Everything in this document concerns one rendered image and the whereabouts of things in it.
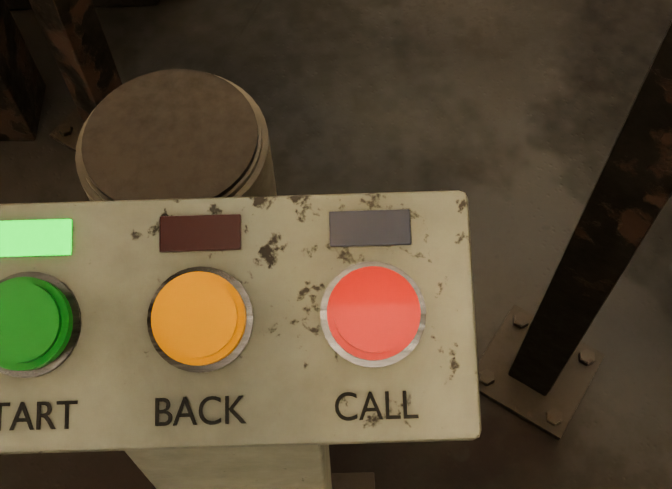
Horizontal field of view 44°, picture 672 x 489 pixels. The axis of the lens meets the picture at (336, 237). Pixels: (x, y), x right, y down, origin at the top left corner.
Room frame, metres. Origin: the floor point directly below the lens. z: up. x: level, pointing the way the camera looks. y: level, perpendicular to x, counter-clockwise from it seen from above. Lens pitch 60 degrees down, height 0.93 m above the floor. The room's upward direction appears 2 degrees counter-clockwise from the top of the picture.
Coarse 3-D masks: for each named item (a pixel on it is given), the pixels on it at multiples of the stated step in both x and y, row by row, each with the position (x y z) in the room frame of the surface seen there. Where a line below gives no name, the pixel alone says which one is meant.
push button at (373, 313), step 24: (336, 288) 0.16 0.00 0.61; (360, 288) 0.16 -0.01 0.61; (384, 288) 0.16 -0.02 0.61; (408, 288) 0.16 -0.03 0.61; (336, 312) 0.15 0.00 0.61; (360, 312) 0.15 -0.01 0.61; (384, 312) 0.15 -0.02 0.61; (408, 312) 0.15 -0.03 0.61; (336, 336) 0.14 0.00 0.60; (360, 336) 0.14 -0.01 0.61; (384, 336) 0.14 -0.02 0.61; (408, 336) 0.14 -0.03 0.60
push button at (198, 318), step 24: (168, 288) 0.16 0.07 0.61; (192, 288) 0.16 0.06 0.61; (216, 288) 0.16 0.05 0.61; (168, 312) 0.15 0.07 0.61; (192, 312) 0.15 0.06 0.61; (216, 312) 0.15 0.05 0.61; (240, 312) 0.15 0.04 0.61; (168, 336) 0.14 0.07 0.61; (192, 336) 0.14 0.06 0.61; (216, 336) 0.14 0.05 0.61; (240, 336) 0.14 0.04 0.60; (192, 360) 0.13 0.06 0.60; (216, 360) 0.13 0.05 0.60
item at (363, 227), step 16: (336, 224) 0.19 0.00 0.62; (352, 224) 0.19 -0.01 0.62; (368, 224) 0.19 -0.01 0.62; (384, 224) 0.19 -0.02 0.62; (400, 224) 0.19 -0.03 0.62; (336, 240) 0.18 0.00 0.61; (352, 240) 0.18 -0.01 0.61; (368, 240) 0.18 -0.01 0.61; (384, 240) 0.18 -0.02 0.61; (400, 240) 0.18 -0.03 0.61
